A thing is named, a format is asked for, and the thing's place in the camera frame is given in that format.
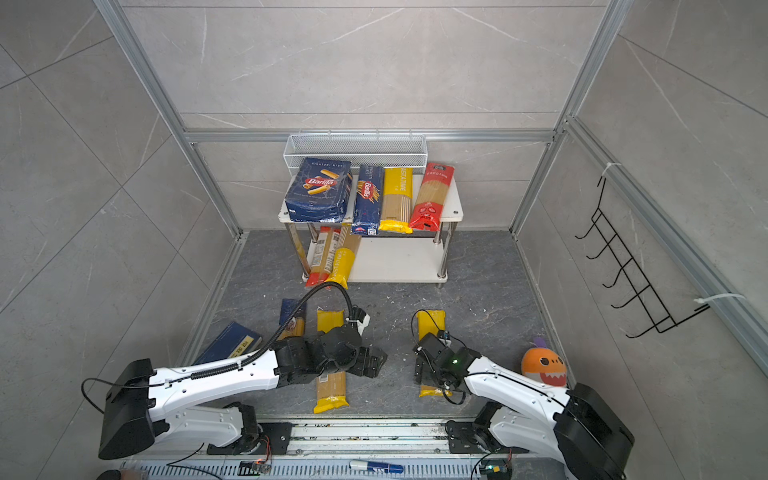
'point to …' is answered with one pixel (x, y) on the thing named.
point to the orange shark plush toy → (542, 364)
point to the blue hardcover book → (235, 340)
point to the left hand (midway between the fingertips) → (376, 349)
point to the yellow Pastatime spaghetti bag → (345, 256)
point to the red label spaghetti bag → (323, 256)
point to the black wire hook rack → (661, 320)
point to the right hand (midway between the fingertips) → (429, 373)
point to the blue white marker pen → (376, 466)
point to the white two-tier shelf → (418, 257)
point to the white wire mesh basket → (390, 150)
